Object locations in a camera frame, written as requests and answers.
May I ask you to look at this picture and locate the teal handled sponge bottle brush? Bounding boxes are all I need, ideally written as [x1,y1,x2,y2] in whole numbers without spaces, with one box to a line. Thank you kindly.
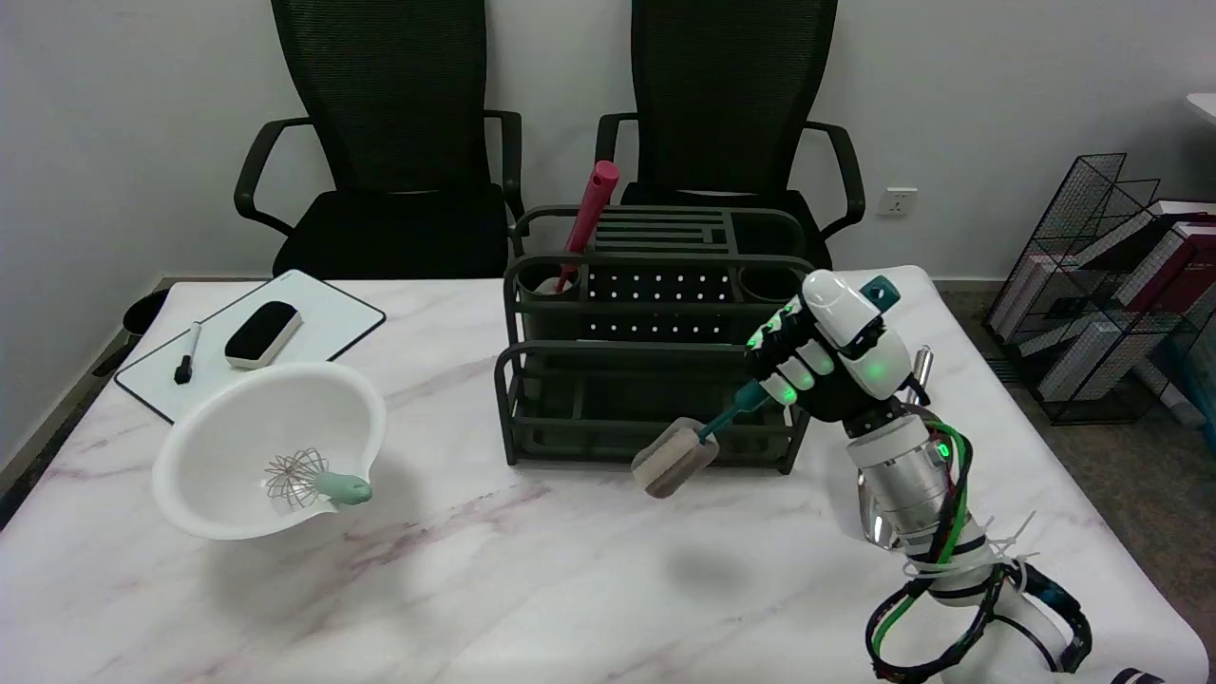
[631,275,902,501]

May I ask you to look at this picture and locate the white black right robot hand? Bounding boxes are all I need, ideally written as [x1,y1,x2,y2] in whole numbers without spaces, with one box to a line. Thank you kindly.
[744,270,930,426]

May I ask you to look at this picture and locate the white mixing bowl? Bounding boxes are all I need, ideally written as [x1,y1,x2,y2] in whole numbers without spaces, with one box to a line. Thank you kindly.
[152,361,388,542]

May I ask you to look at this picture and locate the books in wire rack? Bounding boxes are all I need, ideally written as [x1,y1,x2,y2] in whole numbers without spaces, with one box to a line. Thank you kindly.
[988,198,1216,405]

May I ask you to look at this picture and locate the black whiteboard eraser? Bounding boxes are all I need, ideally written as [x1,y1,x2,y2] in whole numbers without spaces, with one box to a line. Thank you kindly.
[224,301,304,371]

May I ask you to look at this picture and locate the dark green kitchen storage rack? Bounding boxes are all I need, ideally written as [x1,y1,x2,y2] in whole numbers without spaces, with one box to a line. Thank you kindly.
[493,204,824,476]

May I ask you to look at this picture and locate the black mesh office chair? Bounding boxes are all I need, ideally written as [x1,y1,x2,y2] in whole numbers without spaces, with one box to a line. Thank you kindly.
[595,0,866,272]
[234,0,525,280]

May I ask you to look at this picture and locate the small white whiteboard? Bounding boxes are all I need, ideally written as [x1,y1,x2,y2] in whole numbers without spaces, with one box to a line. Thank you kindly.
[114,270,387,425]

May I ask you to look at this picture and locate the black wire magazine rack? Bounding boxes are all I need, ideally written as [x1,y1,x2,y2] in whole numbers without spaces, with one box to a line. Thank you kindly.
[982,153,1216,427]

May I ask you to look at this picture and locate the small whisk with green handle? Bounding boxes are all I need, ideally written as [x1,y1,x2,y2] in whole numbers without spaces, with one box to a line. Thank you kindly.
[264,448,374,506]

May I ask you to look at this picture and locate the black round base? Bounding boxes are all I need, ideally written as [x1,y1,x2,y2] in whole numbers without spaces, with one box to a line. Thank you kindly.
[92,288,172,378]

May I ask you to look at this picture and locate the black marker pen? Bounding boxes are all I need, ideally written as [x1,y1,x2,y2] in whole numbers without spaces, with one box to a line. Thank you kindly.
[174,321,203,386]

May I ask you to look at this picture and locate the red silicone utensil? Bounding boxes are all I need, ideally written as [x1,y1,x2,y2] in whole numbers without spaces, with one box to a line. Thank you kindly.
[555,161,620,294]

